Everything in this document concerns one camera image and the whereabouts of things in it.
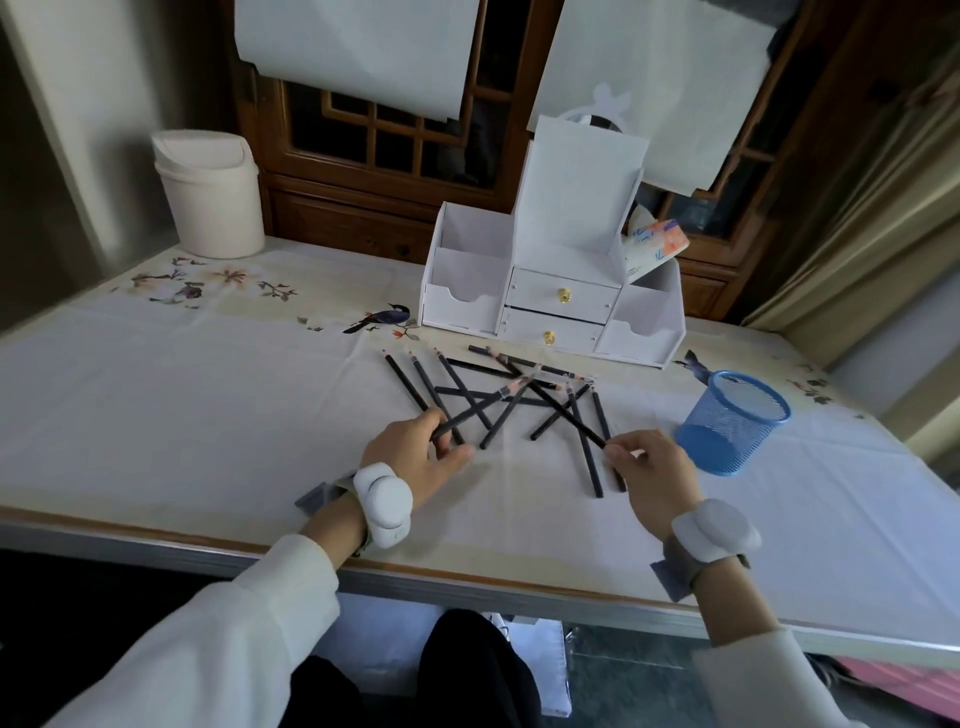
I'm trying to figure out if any brown wooden lattice cabinet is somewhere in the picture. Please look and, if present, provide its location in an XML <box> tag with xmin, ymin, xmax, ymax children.
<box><xmin>224</xmin><ymin>0</ymin><xmax>864</xmax><ymax>324</ymax></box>

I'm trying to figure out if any colourful tissue packet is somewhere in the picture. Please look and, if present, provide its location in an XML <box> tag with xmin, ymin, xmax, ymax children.
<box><xmin>622</xmin><ymin>206</ymin><xmax>691</xmax><ymax>285</ymax></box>

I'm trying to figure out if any white cloth covered table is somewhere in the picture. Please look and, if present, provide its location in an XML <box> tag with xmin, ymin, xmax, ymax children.
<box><xmin>0</xmin><ymin>236</ymin><xmax>960</xmax><ymax>669</ymax></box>

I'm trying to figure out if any person's left leg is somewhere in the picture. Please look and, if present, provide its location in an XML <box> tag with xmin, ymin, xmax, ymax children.
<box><xmin>278</xmin><ymin>652</ymin><xmax>376</xmax><ymax>728</ymax></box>

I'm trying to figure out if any person's left forearm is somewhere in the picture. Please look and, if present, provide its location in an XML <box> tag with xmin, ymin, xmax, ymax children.
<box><xmin>44</xmin><ymin>491</ymin><xmax>370</xmax><ymax>728</ymax></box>

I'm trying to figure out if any person's right forearm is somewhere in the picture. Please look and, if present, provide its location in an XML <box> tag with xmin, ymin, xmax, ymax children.
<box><xmin>688</xmin><ymin>553</ymin><xmax>875</xmax><ymax>728</ymax></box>

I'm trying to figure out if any white desk organizer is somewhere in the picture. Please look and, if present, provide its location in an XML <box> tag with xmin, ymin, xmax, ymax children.
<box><xmin>418</xmin><ymin>114</ymin><xmax>688</xmax><ymax>370</ymax></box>

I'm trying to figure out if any white paper sheet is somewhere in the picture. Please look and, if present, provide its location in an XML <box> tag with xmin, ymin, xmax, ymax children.
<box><xmin>527</xmin><ymin>0</ymin><xmax>778</xmax><ymax>198</ymax></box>
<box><xmin>233</xmin><ymin>0</ymin><xmax>481</xmax><ymax>123</ymax></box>

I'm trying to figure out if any beige curtain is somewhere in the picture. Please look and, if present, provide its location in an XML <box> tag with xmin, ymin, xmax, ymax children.
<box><xmin>742</xmin><ymin>37</ymin><xmax>960</xmax><ymax>369</ymax></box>

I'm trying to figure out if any pile of black pencils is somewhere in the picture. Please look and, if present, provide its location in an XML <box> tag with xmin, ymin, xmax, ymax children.
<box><xmin>380</xmin><ymin>343</ymin><xmax>628</xmax><ymax>500</ymax></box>

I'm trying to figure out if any person's left hand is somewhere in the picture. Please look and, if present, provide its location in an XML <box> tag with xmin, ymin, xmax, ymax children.
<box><xmin>358</xmin><ymin>408</ymin><xmax>475</xmax><ymax>511</ymax></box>

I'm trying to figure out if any person's right leg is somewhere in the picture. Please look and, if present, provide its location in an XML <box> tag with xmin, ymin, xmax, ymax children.
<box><xmin>416</xmin><ymin>607</ymin><xmax>543</xmax><ymax>728</ymax></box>

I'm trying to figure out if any white round eared mirror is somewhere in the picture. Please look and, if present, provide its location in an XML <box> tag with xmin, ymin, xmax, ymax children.
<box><xmin>558</xmin><ymin>82</ymin><xmax>633</xmax><ymax>135</ymax></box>

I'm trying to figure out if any white swing lid bin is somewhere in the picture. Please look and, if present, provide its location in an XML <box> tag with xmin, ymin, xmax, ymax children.
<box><xmin>149</xmin><ymin>129</ymin><xmax>266</xmax><ymax>261</ymax></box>

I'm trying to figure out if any blue mesh pencil cup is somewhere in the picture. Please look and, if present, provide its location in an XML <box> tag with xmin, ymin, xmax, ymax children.
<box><xmin>673</xmin><ymin>370</ymin><xmax>793</xmax><ymax>478</ymax></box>

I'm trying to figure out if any person's right hand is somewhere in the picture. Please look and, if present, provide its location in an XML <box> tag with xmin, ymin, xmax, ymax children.
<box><xmin>603</xmin><ymin>428</ymin><xmax>706</xmax><ymax>541</ymax></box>

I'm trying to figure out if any person's leg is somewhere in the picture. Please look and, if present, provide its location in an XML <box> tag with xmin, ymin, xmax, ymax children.
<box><xmin>416</xmin><ymin>607</ymin><xmax>543</xmax><ymax>728</ymax></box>
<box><xmin>278</xmin><ymin>652</ymin><xmax>376</xmax><ymax>728</ymax></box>

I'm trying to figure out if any pink fabric item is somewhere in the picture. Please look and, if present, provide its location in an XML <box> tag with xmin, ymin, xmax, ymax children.
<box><xmin>832</xmin><ymin>656</ymin><xmax>960</xmax><ymax>703</ymax></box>

